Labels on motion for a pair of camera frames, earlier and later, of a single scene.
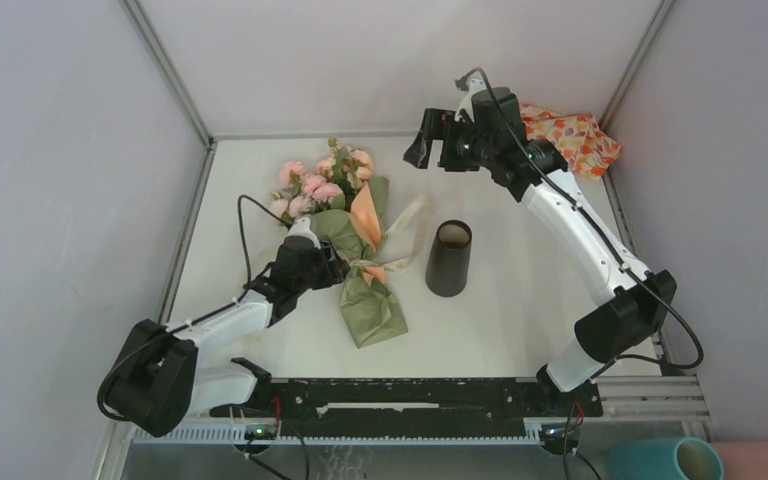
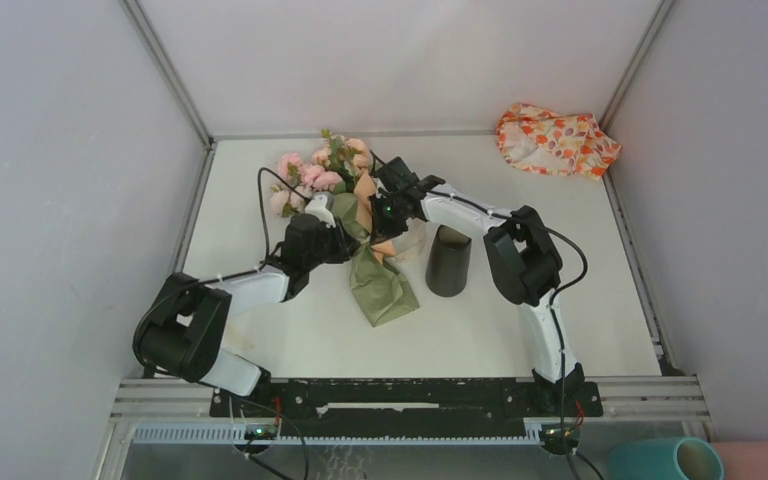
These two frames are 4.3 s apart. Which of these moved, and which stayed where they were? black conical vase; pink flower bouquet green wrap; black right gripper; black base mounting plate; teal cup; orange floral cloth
Moved: black right gripper; pink flower bouquet green wrap
Stayed: teal cup; black conical vase; black base mounting plate; orange floral cloth
